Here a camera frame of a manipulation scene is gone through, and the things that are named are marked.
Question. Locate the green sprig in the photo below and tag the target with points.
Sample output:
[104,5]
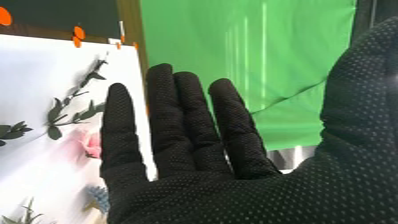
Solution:
[28,216]
[58,111]
[12,130]

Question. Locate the white sheet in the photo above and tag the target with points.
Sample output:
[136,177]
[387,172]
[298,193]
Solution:
[37,83]

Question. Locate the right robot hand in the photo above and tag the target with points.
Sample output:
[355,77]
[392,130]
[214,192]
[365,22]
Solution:
[250,196]

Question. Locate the pink flower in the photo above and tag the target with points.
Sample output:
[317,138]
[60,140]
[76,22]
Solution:
[92,143]

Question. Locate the blue flower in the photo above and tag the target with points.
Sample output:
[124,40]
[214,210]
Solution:
[101,198]

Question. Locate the dark mat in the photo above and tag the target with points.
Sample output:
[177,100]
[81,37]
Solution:
[54,13]

